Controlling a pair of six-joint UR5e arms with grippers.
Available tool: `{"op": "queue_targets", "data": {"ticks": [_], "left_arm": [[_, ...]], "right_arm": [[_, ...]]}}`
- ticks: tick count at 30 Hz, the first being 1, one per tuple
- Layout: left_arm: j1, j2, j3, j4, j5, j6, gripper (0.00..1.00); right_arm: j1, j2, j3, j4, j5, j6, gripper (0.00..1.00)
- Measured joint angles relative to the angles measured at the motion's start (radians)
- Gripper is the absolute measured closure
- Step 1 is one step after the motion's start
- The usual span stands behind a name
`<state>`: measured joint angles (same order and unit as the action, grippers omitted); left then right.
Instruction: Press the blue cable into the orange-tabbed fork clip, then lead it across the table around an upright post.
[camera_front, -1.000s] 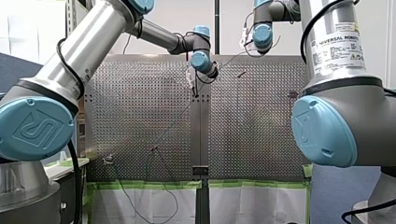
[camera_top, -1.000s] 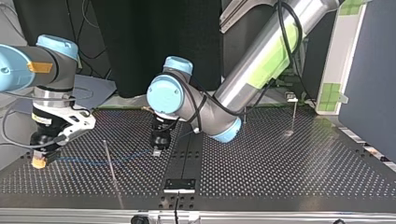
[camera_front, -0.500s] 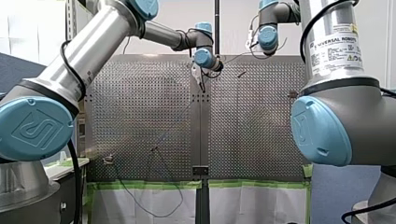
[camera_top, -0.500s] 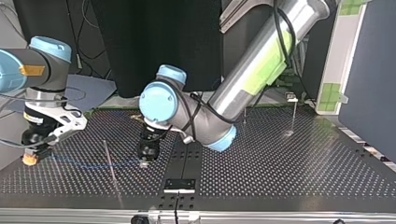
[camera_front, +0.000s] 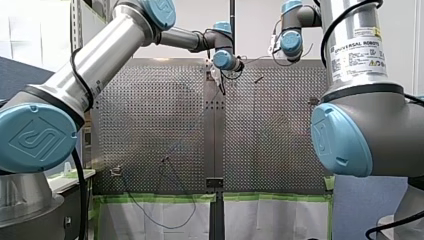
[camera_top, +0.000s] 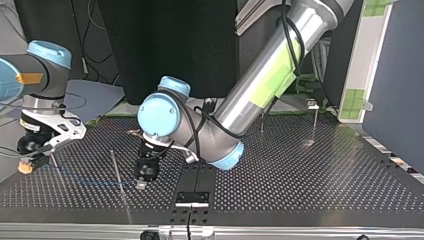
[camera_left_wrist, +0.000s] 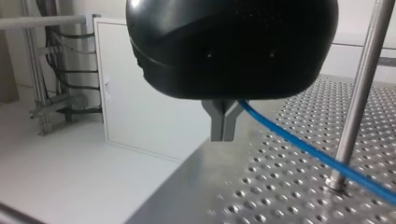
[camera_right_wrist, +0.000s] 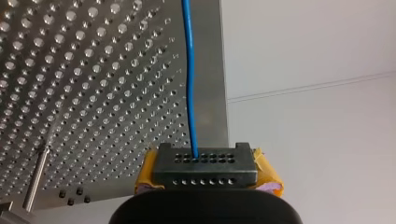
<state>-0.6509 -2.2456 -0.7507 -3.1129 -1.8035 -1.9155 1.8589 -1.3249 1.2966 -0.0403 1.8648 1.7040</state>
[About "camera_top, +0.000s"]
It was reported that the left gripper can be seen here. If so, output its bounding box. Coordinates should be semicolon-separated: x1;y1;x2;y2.
134;141;162;191

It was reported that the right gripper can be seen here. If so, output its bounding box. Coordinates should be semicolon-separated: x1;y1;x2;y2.
16;130;55;175

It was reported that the blue cable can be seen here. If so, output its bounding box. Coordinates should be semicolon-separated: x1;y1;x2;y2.
31;154;140;186

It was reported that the connector holder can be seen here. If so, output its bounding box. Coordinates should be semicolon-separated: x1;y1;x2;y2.
174;191;211;208

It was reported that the grey board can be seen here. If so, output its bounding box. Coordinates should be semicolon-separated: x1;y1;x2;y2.
63;79;126;125

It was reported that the black panel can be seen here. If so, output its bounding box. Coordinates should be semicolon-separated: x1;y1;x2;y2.
97;0;240;106

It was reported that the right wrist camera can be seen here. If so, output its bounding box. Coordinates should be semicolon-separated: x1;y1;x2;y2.
19;108;88;152

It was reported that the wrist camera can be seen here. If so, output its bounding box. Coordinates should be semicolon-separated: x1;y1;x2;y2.
19;108;88;152
142;132;200;165

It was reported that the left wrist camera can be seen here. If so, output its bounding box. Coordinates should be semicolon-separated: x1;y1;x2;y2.
142;132;200;165

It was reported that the black cable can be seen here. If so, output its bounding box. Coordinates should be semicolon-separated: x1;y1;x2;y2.
165;89;245;160
280;0;307;77

